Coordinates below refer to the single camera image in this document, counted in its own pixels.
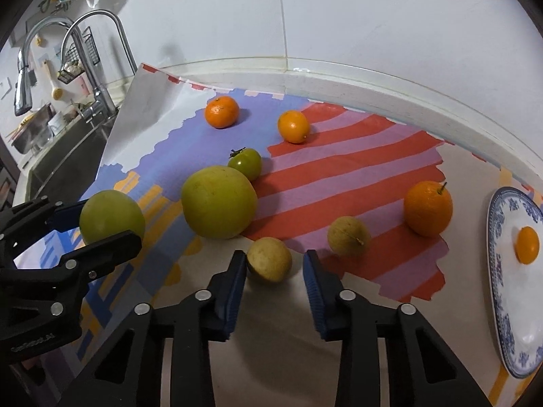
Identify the chrome gooseneck faucet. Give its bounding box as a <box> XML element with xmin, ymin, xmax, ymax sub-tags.
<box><xmin>61</xmin><ymin>11</ymin><xmax>139</xmax><ymax>127</ymax></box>

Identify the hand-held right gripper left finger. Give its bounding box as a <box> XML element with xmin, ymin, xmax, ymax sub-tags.
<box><xmin>55</xmin><ymin>250</ymin><xmax>248</xmax><ymax>407</ymax></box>

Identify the yellow-headed kitchen brush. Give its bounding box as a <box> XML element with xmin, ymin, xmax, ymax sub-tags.
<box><xmin>40</xmin><ymin>61</ymin><xmax>65</xmax><ymax>101</ymax></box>

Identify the small orange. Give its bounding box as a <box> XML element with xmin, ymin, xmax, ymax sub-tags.
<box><xmin>515</xmin><ymin>226</ymin><xmax>540</xmax><ymax>265</ymax></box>

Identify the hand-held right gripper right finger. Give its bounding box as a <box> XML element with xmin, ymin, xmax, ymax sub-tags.
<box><xmin>302</xmin><ymin>249</ymin><xmax>493</xmax><ymax>407</ymax></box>

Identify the green apple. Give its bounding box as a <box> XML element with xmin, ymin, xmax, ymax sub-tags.
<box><xmin>79</xmin><ymin>190</ymin><xmax>146</xmax><ymax>247</ymax></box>

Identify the chrome pull-down sprayer faucet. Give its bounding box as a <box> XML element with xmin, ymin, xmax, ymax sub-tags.
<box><xmin>15</xmin><ymin>16</ymin><xmax>76</xmax><ymax>117</ymax></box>

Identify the orange mandarin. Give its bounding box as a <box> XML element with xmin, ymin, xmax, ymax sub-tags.
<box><xmin>205</xmin><ymin>96</ymin><xmax>240</xmax><ymax>129</ymax></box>
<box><xmin>277</xmin><ymin>110</ymin><xmax>310</xmax><ymax>144</ymax></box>

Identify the steel container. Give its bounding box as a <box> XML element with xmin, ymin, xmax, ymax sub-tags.
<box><xmin>12</xmin><ymin>105</ymin><xmax>57</xmax><ymax>154</ymax></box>

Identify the small yellow-green fruit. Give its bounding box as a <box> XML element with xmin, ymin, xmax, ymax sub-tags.
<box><xmin>247</xmin><ymin>237</ymin><xmax>293</xmax><ymax>283</ymax></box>
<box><xmin>327</xmin><ymin>216</ymin><xmax>372</xmax><ymax>257</ymax></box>

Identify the colourful printed mat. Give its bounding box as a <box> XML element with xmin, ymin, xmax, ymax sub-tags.
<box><xmin>13</xmin><ymin>63</ymin><xmax>543</xmax><ymax>407</ymax></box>

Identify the black wire basket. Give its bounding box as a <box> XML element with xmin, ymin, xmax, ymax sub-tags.
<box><xmin>57</xmin><ymin>26</ymin><xmax>101</xmax><ymax>85</ymax></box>

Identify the large yellow-green pomelo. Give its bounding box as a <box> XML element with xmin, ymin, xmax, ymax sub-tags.
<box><xmin>181</xmin><ymin>165</ymin><xmax>258</xmax><ymax>239</ymax></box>

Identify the large orange with stem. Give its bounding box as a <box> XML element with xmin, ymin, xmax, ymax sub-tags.
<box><xmin>403</xmin><ymin>180</ymin><xmax>454</xmax><ymax>238</ymax></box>

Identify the steel sink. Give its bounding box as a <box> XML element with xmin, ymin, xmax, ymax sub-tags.
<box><xmin>13</xmin><ymin>110</ymin><xmax>125</xmax><ymax>206</ymax></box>

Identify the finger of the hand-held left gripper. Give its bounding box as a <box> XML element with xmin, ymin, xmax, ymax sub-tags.
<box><xmin>0</xmin><ymin>196</ymin><xmax>88</xmax><ymax>259</ymax></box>
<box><xmin>8</xmin><ymin>229</ymin><xmax>143</xmax><ymax>294</ymax></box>

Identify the green tomato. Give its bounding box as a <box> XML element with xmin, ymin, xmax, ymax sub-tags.
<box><xmin>228</xmin><ymin>148</ymin><xmax>262</xmax><ymax>181</ymax></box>

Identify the blue and white plate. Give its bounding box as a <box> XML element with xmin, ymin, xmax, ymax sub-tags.
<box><xmin>486</xmin><ymin>187</ymin><xmax>543</xmax><ymax>379</ymax></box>

